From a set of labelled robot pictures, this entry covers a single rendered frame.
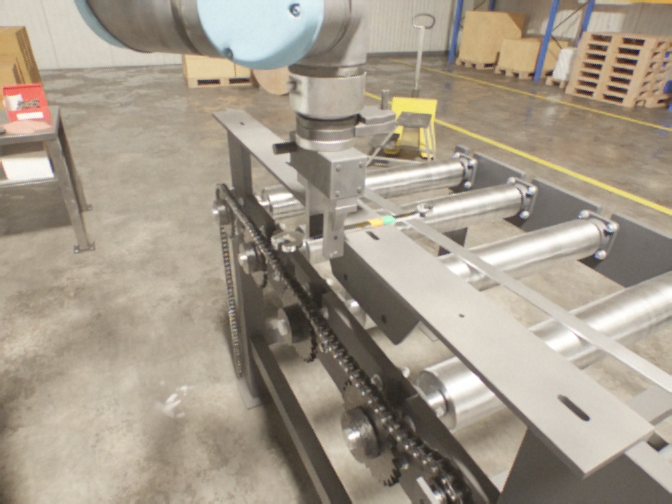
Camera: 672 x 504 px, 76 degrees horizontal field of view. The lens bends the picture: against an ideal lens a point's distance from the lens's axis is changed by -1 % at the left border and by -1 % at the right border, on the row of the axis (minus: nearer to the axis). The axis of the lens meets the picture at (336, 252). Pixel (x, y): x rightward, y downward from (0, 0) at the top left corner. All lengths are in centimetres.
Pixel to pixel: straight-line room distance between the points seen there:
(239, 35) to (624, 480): 48
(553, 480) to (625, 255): 107
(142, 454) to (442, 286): 152
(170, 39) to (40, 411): 188
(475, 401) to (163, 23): 69
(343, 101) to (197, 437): 155
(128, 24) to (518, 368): 48
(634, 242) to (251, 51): 128
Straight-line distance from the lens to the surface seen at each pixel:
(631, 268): 152
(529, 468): 54
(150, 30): 46
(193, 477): 178
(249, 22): 39
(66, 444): 202
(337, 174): 51
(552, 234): 133
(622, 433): 45
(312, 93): 51
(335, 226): 57
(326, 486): 131
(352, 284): 79
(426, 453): 63
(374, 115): 57
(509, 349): 48
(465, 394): 79
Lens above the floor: 147
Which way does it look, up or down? 31 degrees down
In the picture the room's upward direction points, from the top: 2 degrees clockwise
